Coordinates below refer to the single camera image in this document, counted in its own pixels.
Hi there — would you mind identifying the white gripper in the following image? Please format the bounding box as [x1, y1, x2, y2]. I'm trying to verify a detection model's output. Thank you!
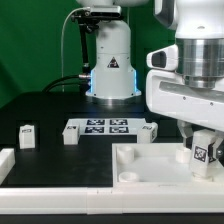
[146, 70, 224, 163]

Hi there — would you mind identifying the white square table top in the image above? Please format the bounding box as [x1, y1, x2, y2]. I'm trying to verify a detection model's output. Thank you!
[112, 143, 224, 191]

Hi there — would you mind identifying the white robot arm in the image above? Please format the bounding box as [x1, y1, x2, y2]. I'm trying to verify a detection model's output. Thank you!
[135, 0, 224, 132]

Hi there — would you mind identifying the white U-shaped fence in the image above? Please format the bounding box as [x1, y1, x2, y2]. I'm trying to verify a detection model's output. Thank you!
[0, 148, 224, 214]

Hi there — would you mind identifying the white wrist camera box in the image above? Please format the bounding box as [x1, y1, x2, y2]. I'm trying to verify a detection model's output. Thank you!
[146, 44, 178, 71]

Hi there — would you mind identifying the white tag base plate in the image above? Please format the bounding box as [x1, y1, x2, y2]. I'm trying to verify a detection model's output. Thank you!
[64, 118, 146, 135]

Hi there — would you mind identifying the black cable bundle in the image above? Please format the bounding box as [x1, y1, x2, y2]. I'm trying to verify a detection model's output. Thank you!
[41, 73, 92, 93]

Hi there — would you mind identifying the black camera on stand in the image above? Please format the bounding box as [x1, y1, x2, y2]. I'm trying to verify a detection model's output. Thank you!
[71, 5, 123, 74]

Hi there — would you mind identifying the grey cable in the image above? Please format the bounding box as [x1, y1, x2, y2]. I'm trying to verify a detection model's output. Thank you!
[60, 7, 90, 93]

